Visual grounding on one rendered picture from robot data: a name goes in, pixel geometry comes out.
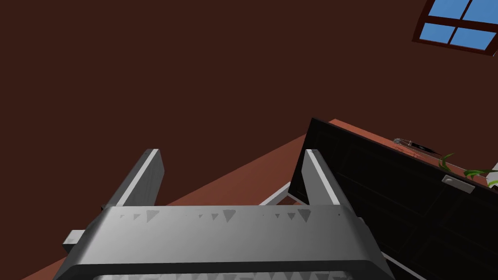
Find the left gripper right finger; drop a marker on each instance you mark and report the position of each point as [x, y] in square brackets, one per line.
[321, 181]

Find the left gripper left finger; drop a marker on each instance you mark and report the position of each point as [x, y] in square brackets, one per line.
[141, 181]

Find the black cupboard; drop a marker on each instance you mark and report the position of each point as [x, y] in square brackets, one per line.
[393, 202]

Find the black and silver utensil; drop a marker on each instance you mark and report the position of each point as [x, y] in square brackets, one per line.
[414, 145]

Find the green potted plant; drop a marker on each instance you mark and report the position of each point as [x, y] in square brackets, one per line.
[472, 171]

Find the window with dark red frame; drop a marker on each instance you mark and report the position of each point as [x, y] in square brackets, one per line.
[459, 25]

